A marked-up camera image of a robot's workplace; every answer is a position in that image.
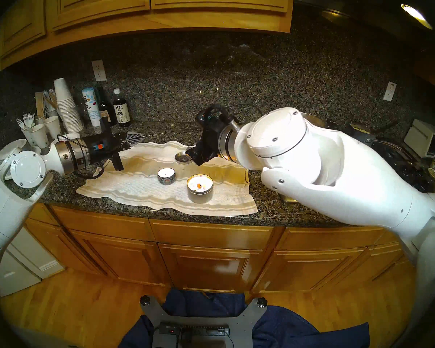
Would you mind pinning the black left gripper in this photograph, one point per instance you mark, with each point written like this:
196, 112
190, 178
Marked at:
101, 148

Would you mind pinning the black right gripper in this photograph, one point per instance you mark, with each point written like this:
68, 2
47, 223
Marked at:
212, 137

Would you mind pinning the black metal candle snuffer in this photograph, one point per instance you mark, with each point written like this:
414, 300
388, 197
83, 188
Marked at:
159, 133

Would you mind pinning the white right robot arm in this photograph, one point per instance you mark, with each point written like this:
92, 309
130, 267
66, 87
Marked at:
348, 177

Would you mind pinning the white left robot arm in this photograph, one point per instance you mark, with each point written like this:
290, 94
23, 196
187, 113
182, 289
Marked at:
7, 213

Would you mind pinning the round tin candle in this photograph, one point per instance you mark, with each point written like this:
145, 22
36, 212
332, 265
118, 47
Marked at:
200, 189

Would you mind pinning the small patterned candle cup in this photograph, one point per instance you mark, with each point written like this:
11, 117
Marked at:
166, 177

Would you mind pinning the small round metal dish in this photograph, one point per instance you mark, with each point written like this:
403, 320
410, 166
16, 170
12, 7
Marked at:
181, 158

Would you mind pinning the soy sauce bottle white label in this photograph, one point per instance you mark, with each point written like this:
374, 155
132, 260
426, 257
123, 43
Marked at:
122, 113

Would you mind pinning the dark glass bottle beige label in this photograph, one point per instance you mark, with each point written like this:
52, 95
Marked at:
105, 108

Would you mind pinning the white blue salt canister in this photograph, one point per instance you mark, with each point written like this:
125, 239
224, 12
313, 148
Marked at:
92, 108

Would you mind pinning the small white saucer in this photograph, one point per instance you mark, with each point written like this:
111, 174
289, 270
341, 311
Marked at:
72, 136

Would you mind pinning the white beige striped towel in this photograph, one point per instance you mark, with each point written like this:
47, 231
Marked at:
148, 195

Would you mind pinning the stack of white paper cups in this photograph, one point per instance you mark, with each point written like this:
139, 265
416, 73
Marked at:
68, 108

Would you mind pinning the white paper cup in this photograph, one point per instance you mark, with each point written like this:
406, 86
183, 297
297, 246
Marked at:
53, 126
40, 135

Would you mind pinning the wooden utensil bundle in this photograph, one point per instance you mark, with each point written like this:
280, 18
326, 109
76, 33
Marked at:
51, 100

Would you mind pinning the paper cup holding wooden sticks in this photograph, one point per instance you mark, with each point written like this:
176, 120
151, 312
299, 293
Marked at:
40, 119

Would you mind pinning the flat wooden stirrer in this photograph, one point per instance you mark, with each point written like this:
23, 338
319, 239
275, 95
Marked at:
39, 102

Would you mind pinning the paper cup holding forks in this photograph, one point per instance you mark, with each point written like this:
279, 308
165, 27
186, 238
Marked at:
29, 137

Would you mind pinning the white plastic fork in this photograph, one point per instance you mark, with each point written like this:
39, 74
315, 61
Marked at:
29, 119
20, 123

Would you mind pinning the wooden base cabinets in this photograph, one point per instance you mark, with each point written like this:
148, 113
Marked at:
210, 264

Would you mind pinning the stainless steel pot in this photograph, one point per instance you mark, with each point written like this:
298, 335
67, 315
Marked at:
317, 119

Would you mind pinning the white panelled door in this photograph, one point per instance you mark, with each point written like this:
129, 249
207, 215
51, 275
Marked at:
29, 264

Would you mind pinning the black power strip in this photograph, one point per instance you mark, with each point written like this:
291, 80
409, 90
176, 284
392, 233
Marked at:
194, 329

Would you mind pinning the dark blue cloth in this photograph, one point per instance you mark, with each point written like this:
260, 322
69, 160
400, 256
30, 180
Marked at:
293, 329

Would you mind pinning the dark range hood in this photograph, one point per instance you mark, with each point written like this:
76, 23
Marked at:
348, 6

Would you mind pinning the range hood lamp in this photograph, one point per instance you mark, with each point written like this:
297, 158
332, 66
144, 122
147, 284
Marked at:
415, 13

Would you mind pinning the white double wall outlet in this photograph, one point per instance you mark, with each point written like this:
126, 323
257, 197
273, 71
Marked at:
99, 70

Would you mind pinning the wooden wall cabinets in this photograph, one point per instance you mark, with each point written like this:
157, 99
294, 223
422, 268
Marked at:
94, 6

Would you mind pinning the black base plate knob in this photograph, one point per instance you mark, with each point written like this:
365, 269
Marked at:
145, 300
262, 302

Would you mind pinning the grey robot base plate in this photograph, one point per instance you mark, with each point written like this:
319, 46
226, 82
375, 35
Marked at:
246, 322

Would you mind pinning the white narrow wall outlet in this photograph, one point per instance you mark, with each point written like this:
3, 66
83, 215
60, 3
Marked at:
390, 91

